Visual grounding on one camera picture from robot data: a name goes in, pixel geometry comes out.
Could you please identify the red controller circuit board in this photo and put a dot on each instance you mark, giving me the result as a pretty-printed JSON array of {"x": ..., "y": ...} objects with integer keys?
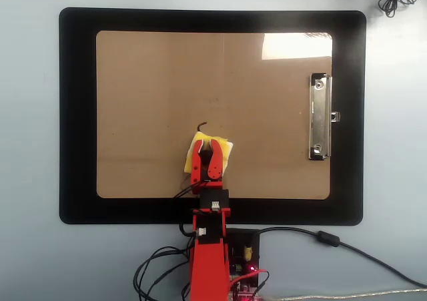
[{"x": 247, "y": 281}]

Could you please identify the yellow power jack connector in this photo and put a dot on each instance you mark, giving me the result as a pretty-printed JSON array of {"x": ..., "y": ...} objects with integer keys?
[{"x": 248, "y": 252}]

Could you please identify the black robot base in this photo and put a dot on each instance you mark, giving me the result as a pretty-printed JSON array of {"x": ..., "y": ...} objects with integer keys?
[{"x": 253, "y": 238}]

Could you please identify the brown clipboard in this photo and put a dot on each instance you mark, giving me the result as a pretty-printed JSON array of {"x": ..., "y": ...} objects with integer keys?
[{"x": 166, "y": 97}]

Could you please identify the black rubber mat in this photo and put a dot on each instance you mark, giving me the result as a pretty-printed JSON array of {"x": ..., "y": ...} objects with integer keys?
[{"x": 76, "y": 114}]

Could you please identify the yellow sponge with black knob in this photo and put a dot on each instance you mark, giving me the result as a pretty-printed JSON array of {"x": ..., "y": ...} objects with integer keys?
[{"x": 227, "y": 147}]

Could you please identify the silver metal clipboard clip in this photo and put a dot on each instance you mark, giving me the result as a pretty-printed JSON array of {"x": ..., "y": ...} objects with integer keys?
[{"x": 318, "y": 121}]

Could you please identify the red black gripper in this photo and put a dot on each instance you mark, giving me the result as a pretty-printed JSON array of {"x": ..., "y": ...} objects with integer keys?
[{"x": 213, "y": 199}]

